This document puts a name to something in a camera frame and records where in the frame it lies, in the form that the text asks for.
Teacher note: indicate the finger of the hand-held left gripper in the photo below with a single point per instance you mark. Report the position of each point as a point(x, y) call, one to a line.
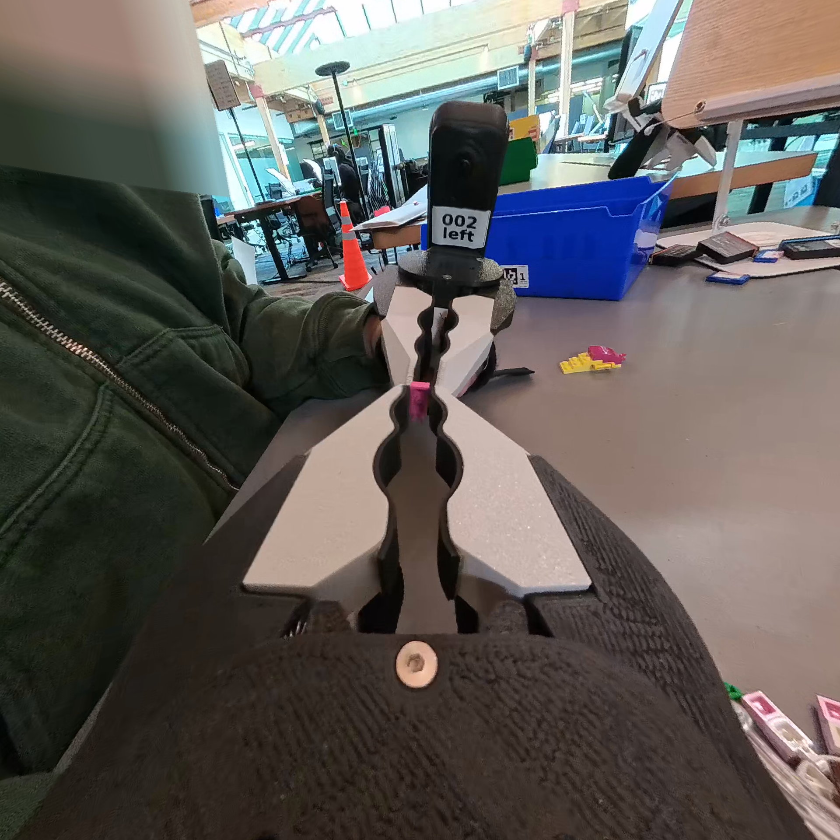
point(472, 334)
point(400, 334)

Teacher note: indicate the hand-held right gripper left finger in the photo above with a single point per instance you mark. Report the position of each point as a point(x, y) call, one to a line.
point(315, 518)

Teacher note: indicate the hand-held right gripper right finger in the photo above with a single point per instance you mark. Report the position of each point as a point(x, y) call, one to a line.
point(512, 518)

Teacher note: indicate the small pink lego brick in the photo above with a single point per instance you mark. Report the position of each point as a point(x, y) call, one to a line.
point(418, 401)

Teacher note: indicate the person's left forearm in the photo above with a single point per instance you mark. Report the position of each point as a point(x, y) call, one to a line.
point(295, 348)

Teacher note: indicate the yellow and pink lego assembly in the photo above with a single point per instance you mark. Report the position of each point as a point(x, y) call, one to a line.
point(590, 361)

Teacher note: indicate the small green lego piece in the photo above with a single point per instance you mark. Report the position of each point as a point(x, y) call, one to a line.
point(733, 690)

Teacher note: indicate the pink and cream lego piece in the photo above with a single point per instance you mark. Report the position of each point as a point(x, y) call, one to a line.
point(778, 725)

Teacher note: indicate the green plastic bin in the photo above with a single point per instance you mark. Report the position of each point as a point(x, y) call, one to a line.
point(520, 161)

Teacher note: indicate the yellow cardboard box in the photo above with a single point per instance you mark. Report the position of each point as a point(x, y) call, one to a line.
point(523, 128)

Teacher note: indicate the white paper sheets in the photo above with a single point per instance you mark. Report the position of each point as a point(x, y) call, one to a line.
point(394, 216)

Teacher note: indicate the orange traffic cone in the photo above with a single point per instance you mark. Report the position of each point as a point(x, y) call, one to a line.
point(354, 256)

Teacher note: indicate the blue plastic bin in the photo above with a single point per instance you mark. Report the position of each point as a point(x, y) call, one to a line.
point(571, 229)

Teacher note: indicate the black floor lamp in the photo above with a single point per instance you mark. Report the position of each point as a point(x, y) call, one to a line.
point(336, 85)

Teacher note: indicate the wooden office desk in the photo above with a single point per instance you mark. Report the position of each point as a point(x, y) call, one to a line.
point(282, 216)

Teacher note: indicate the black and white clamp tool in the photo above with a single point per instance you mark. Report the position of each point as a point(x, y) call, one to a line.
point(646, 148)

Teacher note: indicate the dark flat case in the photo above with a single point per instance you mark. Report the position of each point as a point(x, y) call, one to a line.
point(673, 254)

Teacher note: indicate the person's green zip jacket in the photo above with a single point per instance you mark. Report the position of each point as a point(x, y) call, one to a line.
point(98, 426)

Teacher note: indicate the white shelf leg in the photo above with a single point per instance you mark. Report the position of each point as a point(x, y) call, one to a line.
point(727, 177)

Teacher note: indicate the blue flat card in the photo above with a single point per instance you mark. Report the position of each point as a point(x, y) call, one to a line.
point(727, 278)

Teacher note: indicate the sign board on stand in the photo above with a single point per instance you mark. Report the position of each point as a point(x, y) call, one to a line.
point(222, 85)

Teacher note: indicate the black square box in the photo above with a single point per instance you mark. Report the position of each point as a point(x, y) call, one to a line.
point(727, 247)

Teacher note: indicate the small blue card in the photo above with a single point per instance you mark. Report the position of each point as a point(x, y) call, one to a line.
point(768, 256)

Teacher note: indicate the white table mat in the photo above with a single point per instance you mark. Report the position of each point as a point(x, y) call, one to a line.
point(774, 233)

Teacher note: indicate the wooden shelf board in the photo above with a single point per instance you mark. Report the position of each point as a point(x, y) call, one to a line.
point(754, 52)

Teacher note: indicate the dark blue tin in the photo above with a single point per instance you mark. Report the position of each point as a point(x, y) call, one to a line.
point(812, 247)

